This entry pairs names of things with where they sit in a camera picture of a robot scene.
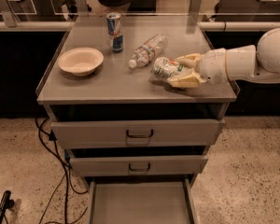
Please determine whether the crushed 7up can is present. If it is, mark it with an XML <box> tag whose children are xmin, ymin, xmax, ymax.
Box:
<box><xmin>151</xmin><ymin>57</ymin><xmax>184</xmax><ymax>81</ymax></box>

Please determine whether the top grey drawer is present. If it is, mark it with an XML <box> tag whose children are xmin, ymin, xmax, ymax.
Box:
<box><xmin>51</xmin><ymin>119</ymin><xmax>225</xmax><ymax>149</ymax></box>

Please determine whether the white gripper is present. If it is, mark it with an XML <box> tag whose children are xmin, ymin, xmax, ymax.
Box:
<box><xmin>167</xmin><ymin>49</ymin><xmax>228</xmax><ymax>89</ymax></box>

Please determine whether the right metal post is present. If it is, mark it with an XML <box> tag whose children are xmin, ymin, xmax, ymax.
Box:
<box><xmin>188</xmin><ymin>0</ymin><xmax>205</xmax><ymax>15</ymax></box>

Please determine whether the blue silver energy drink can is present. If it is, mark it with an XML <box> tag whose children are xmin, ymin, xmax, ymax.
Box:
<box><xmin>106</xmin><ymin>12</ymin><xmax>123</xmax><ymax>52</ymax></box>

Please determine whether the clear plastic water bottle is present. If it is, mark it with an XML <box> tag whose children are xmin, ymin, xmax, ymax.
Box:
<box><xmin>128</xmin><ymin>34</ymin><xmax>168</xmax><ymax>69</ymax></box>

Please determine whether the grey drawer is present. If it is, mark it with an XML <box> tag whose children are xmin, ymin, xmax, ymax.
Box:
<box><xmin>85</xmin><ymin>177</ymin><xmax>199</xmax><ymax>224</ymax></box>
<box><xmin>51</xmin><ymin>119</ymin><xmax>225</xmax><ymax>149</ymax></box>
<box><xmin>70</xmin><ymin>155</ymin><xmax>208</xmax><ymax>176</ymax></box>

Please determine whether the white bowl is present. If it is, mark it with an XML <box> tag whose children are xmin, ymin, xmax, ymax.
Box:
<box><xmin>58</xmin><ymin>48</ymin><xmax>104</xmax><ymax>77</ymax></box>

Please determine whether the white horizontal rail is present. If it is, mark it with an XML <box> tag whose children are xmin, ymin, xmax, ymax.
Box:
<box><xmin>0</xmin><ymin>21</ymin><xmax>280</xmax><ymax>32</ymax></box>

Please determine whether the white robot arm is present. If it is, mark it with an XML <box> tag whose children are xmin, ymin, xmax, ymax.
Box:
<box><xmin>167</xmin><ymin>28</ymin><xmax>280</xmax><ymax>88</ymax></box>

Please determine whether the middle grey drawer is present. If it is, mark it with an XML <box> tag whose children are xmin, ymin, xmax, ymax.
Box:
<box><xmin>70</xmin><ymin>155</ymin><xmax>208</xmax><ymax>176</ymax></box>

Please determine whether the grey drawer cabinet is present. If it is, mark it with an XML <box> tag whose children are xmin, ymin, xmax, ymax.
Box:
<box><xmin>35</xmin><ymin>13</ymin><xmax>241</xmax><ymax>224</ymax></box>

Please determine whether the black floor cable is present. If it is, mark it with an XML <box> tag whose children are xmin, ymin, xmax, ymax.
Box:
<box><xmin>34</xmin><ymin>117</ymin><xmax>89</xmax><ymax>224</ymax></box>

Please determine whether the black stand foot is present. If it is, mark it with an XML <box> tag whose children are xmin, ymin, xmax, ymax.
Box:
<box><xmin>0</xmin><ymin>190</ymin><xmax>15</xmax><ymax>224</ymax></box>

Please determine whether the bottom grey drawer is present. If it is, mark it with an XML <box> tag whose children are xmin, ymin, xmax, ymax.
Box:
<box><xmin>85</xmin><ymin>177</ymin><xmax>199</xmax><ymax>224</ymax></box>

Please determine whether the far left metal post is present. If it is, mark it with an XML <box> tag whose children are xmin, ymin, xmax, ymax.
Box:
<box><xmin>0</xmin><ymin>0</ymin><xmax>18</xmax><ymax>28</ymax></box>

